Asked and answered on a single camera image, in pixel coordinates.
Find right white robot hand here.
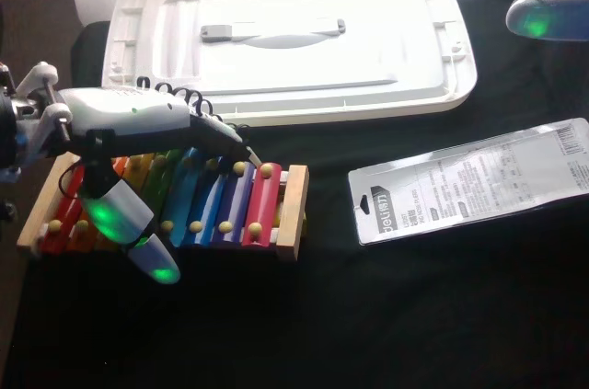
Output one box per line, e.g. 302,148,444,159
504,0,589,44

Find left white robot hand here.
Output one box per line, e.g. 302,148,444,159
57,75,262,287

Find rainbow wooden hand piano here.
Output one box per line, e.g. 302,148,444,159
17,149,310,262

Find white tray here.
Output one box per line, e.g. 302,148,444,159
101,0,478,126

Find black table cloth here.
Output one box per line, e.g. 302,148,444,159
0,0,589,389

